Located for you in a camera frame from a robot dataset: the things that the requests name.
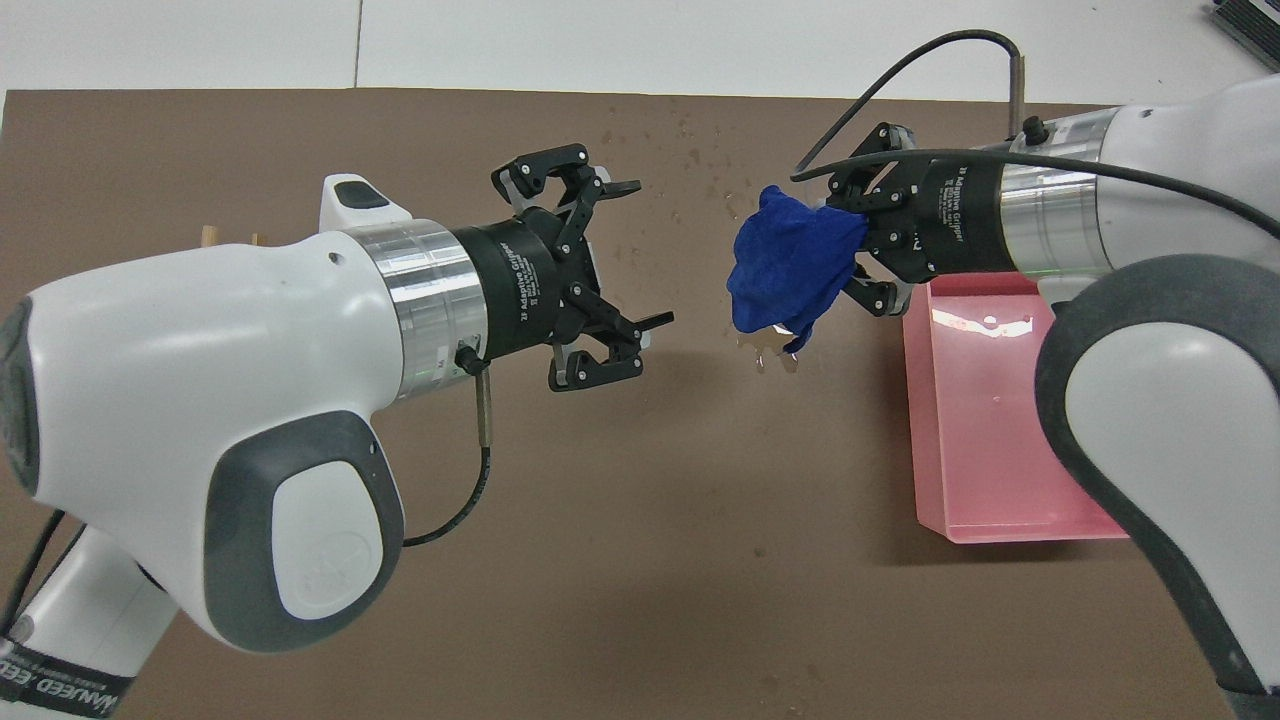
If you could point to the blue towel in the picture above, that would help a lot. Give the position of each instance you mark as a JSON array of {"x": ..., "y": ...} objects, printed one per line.
[{"x": 790, "y": 260}]

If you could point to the pink plastic bin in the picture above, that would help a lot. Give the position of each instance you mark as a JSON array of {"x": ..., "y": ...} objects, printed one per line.
[{"x": 990, "y": 430}]

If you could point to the grey ribbed device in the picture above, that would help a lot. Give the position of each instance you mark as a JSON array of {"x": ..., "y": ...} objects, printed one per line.
[{"x": 1255, "y": 25}]

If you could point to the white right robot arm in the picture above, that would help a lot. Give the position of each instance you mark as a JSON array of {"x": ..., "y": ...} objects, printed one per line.
[{"x": 1180, "y": 400}]

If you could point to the brown table mat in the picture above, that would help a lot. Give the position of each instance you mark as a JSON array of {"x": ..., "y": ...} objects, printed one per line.
[{"x": 700, "y": 550}]

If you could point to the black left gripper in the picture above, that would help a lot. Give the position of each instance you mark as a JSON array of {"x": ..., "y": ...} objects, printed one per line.
[{"x": 530, "y": 280}]

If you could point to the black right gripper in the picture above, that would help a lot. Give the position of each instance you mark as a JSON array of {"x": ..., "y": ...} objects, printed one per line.
[{"x": 950, "y": 220}]

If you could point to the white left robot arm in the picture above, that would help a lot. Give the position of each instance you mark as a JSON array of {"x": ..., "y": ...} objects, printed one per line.
[{"x": 200, "y": 400}]

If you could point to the water puddle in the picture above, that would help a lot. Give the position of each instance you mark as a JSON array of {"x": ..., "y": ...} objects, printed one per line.
[{"x": 770, "y": 358}]

